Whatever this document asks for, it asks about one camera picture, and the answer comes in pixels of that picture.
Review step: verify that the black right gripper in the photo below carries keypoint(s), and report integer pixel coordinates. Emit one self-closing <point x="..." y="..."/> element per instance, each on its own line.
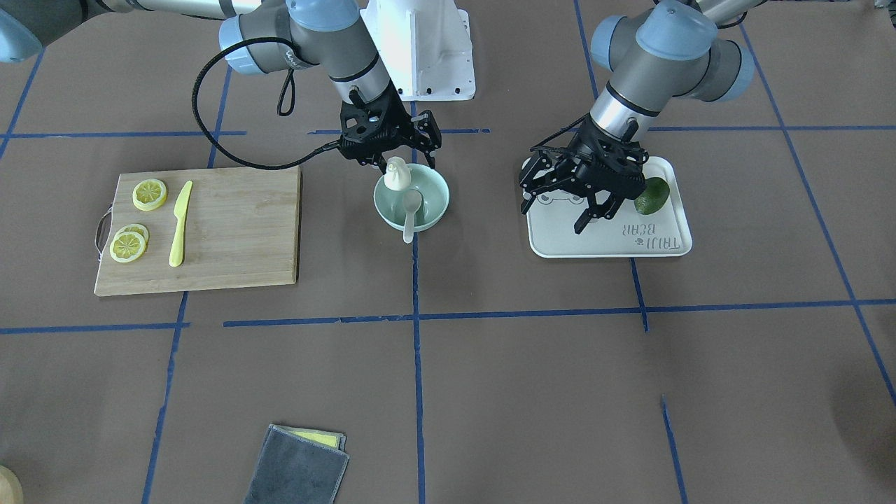
<point x="409" y="133"/>

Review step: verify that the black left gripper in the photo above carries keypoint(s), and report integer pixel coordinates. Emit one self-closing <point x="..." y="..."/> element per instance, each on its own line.
<point x="586" y="155"/>

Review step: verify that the white steamed bun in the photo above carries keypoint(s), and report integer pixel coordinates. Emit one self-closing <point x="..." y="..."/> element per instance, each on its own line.
<point x="397" y="176"/>

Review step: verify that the white ceramic spoon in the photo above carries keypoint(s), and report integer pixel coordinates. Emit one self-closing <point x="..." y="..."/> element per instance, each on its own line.
<point x="411" y="202"/>

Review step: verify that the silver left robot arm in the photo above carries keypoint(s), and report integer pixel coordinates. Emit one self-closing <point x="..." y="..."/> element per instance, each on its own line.
<point x="670" y="51"/>

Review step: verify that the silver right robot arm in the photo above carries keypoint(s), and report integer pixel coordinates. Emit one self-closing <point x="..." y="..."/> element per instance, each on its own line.
<point x="261" y="37"/>

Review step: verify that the white rectangular tray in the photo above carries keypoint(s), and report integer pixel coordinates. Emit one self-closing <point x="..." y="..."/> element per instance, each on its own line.
<point x="664" y="233"/>

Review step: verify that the green avocado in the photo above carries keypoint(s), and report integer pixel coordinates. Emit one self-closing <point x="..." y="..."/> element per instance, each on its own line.
<point x="654" y="197"/>

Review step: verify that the bamboo cutting board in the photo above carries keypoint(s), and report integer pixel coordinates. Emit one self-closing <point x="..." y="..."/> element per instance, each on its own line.
<point x="242" y="230"/>

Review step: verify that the yellow plastic knife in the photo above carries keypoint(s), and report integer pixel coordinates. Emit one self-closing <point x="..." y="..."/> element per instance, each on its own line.
<point x="177" y="248"/>

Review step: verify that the lemon slice upper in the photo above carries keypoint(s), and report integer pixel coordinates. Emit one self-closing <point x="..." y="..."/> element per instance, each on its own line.
<point x="150" y="194"/>

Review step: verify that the lemon slice under lower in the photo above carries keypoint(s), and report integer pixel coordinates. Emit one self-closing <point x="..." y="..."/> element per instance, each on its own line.
<point x="136" y="228"/>

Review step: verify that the grey yellow sponge cloth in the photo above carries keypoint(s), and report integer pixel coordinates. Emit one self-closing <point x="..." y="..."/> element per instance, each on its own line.
<point x="298" y="465"/>

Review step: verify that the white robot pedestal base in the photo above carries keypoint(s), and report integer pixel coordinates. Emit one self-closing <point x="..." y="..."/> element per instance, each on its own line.
<point x="426" y="46"/>

